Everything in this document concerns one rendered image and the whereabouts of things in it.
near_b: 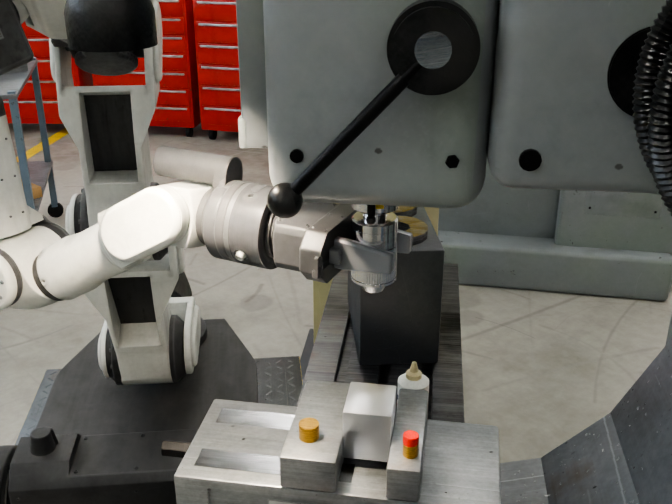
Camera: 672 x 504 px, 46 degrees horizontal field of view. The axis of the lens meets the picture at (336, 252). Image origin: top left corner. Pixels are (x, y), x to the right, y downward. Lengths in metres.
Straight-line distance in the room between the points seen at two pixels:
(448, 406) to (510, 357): 1.94
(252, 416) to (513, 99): 0.52
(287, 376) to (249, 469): 1.25
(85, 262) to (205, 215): 0.19
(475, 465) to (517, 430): 1.77
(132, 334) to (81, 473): 0.28
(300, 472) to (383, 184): 0.34
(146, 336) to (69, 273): 0.68
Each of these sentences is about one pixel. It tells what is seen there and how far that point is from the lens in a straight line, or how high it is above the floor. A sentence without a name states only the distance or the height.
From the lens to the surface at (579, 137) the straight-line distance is 0.65.
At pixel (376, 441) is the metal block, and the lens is 0.88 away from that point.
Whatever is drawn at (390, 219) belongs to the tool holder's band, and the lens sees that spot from 0.79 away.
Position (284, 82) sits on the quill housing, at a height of 1.42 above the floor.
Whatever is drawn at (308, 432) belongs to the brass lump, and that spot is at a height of 1.04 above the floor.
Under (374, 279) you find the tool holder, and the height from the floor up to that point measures 1.21.
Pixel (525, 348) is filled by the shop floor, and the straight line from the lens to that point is 3.13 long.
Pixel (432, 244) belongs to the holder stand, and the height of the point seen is 1.11.
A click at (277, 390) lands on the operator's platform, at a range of 2.09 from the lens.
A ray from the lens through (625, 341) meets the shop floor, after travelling 3.29.
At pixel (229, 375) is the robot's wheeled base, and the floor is 0.57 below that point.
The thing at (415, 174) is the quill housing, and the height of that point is 1.35.
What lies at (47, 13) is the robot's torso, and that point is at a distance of 1.07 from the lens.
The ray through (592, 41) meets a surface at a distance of 0.64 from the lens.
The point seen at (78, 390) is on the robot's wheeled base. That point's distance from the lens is 1.87.
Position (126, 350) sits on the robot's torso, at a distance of 1.66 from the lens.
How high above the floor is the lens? 1.56
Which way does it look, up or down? 24 degrees down
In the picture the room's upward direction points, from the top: straight up
